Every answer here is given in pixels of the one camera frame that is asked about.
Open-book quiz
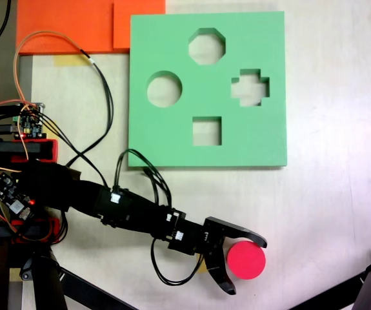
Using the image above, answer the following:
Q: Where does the black tripod leg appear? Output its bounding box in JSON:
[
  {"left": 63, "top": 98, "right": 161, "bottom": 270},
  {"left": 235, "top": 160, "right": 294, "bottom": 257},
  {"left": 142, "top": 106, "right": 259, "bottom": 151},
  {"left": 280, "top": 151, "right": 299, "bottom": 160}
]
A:
[
  {"left": 59, "top": 267, "right": 137, "bottom": 310},
  {"left": 20, "top": 248, "right": 68, "bottom": 310},
  {"left": 288, "top": 273, "right": 366, "bottom": 310}
]

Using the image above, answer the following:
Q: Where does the red cylinder block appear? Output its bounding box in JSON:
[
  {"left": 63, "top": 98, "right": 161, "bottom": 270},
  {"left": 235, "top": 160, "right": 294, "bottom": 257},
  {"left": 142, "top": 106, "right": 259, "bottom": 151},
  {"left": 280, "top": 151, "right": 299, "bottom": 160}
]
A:
[{"left": 226, "top": 240, "right": 266, "bottom": 280}]

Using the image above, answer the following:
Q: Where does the long black wire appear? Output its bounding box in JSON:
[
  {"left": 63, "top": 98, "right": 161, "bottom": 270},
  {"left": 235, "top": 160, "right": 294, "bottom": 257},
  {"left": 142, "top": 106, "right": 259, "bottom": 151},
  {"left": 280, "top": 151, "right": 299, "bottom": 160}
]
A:
[{"left": 65, "top": 48, "right": 114, "bottom": 190}]

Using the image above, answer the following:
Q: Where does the orange wire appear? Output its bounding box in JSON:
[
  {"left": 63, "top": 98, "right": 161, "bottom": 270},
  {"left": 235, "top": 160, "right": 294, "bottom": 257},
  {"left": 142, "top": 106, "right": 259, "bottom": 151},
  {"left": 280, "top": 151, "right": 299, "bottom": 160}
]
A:
[{"left": 13, "top": 30, "right": 91, "bottom": 107}]

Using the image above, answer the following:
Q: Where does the green shape sorting board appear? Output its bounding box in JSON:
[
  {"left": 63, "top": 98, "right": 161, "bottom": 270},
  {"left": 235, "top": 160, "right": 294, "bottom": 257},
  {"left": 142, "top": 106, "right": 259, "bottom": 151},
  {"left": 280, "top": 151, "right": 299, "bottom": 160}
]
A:
[{"left": 127, "top": 11, "right": 288, "bottom": 169}]

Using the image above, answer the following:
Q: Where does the yellow tape piece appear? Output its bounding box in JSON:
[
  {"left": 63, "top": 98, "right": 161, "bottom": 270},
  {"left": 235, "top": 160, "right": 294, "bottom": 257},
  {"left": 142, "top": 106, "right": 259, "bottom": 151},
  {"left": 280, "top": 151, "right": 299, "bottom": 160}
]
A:
[{"left": 54, "top": 54, "right": 91, "bottom": 67}]

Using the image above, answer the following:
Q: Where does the orange block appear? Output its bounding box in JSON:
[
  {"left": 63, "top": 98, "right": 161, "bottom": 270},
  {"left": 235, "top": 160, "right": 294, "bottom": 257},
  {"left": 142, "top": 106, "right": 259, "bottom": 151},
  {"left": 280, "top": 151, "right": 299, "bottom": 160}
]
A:
[{"left": 16, "top": 0, "right": 166, "bottom": 55}]

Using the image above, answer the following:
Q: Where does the black wire loop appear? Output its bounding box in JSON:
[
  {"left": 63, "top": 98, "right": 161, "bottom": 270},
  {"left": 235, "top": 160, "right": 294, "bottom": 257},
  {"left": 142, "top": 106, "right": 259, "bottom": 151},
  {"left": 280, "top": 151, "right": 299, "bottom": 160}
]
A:
[
  {"left": 115, "top": 148, "right": 173, "bottom": 207},
  {"left": 150, "top": 238, "right": 205, "bottom": 287}
]

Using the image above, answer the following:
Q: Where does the circuit board with red light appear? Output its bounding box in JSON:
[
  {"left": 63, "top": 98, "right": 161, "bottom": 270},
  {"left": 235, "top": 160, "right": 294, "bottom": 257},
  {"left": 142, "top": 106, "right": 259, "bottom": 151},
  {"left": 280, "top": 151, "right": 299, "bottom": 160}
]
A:
[{"left": 0, "top": 172, "right": 36, "bottom": 223}]

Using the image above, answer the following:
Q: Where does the circuit board with wires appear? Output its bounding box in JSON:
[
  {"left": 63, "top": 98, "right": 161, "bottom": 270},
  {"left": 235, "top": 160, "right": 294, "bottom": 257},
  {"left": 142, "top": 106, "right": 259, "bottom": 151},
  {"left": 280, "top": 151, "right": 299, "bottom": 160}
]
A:
[{"left": 12, "top": 102, "right": 47, "bottom": 140}]

